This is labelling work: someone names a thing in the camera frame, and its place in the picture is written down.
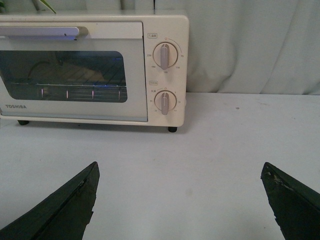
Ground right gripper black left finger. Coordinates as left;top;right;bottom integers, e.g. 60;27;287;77
0;161;100;240

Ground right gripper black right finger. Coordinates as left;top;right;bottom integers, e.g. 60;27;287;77
260;162;320;240

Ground oven door with glass window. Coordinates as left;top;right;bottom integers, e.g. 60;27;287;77
0;21;148;122

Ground cream Toshiba toaster oven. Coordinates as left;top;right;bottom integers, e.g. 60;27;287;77
0;10;190;132

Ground lower timer knob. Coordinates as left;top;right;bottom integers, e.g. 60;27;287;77
154;90;177;115

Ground white backdrop cloth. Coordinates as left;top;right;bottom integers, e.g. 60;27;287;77
0;0;320;95

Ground upper temperature knob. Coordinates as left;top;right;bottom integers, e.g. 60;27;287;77
153;42;178;70

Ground green striped plant leaves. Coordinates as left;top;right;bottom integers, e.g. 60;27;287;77
37;0;57;14

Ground wire oven rack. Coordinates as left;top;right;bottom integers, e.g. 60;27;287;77
5;57;128;103

